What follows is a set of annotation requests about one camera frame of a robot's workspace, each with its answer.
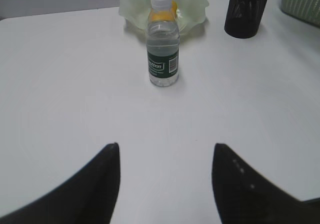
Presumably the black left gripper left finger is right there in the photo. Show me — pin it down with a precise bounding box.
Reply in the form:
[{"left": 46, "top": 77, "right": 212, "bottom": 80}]
[{"left": 0, "top": 143, "right": 121, "bottom": 224}]

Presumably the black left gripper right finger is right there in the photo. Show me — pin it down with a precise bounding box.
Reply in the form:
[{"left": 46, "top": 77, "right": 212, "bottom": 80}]
[{"left": 211, "top": 143, "right": 320, "bottom": 224}]

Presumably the clear water bottle green label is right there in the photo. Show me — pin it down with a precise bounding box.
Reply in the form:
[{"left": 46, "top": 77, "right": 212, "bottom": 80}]
[{"left": 145, "top": 0, "right": 180, "bottom": 87}]

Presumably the yellow mango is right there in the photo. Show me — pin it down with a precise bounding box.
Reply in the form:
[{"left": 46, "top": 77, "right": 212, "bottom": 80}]
[{"left": 148, "top": 0, "right": 178, "bottom": 22}]

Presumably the black mesh pen holder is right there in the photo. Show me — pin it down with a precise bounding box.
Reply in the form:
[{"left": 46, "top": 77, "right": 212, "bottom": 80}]
[{"left": 224, "top": 0, "right": 267, "bottom": 39}]

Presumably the pale green wavy glass plate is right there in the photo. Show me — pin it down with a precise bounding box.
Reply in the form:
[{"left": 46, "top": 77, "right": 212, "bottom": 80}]
[{"left": 118, "top": 0, "right": 209, "bottom": 36}]

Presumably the pale green plastic basket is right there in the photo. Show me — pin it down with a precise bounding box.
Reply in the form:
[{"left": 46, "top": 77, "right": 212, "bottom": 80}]
[{"left": 281, "top": 0, "right": 320, "bottom": 27}]

